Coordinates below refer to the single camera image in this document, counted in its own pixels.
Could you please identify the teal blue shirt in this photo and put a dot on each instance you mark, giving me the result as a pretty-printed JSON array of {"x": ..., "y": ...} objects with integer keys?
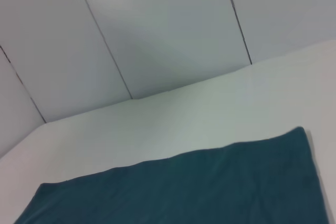
[{"x": 183, "y": 187}]

